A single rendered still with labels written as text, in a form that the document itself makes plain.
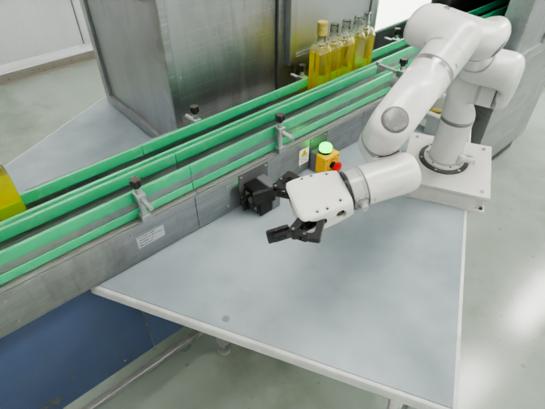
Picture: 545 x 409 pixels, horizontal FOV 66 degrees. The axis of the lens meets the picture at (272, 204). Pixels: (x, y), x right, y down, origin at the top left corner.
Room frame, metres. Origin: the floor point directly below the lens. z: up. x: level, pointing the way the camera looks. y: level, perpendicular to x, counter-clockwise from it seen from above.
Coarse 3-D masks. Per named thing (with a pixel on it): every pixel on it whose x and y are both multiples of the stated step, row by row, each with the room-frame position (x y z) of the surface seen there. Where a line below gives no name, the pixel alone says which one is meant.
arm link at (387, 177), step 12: (360, 144) 0.67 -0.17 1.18; (372, 156) 0.64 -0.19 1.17; (384, 156) 0.64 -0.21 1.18; (396, 156) 0.62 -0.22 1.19; (408, 156) 0.62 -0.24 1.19; (360, 168) 0.60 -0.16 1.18; (372, 168) 0.59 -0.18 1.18; (384, 168) 0.59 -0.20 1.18; (396, 168) 0.59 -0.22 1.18; (408, 168) 0.59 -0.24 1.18; (372, 180) 0.57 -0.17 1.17; (384, 180) 0.57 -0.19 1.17; (396, 180) 0.58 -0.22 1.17; (408, 180) 0.58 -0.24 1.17; (420, 180) 0.59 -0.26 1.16; (372, 192) 0.56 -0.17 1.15; (384, 192) 0.57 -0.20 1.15; (396, 192) 0.57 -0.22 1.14; (408, 192) 0.59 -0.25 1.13
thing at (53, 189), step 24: (504, 0) 2.38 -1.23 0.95; (384, 48) 1.71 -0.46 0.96; (264, 96) 1.29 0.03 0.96; (288, 96) 1.36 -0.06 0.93; (216, 120) 1.15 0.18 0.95; (144, 144) 1.00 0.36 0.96; (168, 144) 1.04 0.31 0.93; (96, 168) 0.90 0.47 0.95; (120, 168) 0.94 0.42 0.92; (24, 192) 0.79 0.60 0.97; (48, 192) 0.81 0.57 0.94
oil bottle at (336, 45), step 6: (330, 42) 1.43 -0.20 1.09; (336, 42) 1.42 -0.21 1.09; (336, 48) 1.42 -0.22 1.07; (342, 48) 1.44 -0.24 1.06; (336, 54) 1.42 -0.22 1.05; (342, 54) 1.44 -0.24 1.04; (336, 60) 1.42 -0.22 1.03; (330, 66) 1.41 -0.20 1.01; (336, 66) 1.42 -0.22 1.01; (330, 72) 1.41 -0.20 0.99; (336, 72) 1.42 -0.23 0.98; (330, 78) 1.41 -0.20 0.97
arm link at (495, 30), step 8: (472, 16) 0.93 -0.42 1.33; (496, 16) 0.95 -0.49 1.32; (480, 24) 0.90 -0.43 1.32; (488, 24) 0.90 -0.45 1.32; (496, 24) 0.89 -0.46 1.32; (504, 24) 0.90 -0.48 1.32; (488, 32) 0.88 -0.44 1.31; (496, 32) 0.88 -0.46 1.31; (504, 32) 0.88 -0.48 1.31; (488, 40) 0.87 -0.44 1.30; (496, 40) 0.87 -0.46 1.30; (504, 40) 0.87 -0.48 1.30; (480, 48) 0.87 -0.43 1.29; (488, 48) 0.86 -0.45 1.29; (496, 48) 0.86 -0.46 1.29; (472, 56) 0.88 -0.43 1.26; (480, 56) 0.87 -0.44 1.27; (488, 56) 0.87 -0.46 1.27
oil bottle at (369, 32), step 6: (366, 30) 1.54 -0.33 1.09; (372, 30) 1.55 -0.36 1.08; (366, 36) 1.53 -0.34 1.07; (372, 36) 1.55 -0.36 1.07; (366, 42) 1.53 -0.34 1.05; (372, 42) 1.55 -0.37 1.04; (366, 48) 1.53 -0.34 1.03; (372, 48) 1.56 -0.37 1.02; (366, 54) 1.53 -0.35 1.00; (366, 60) 1.54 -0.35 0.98
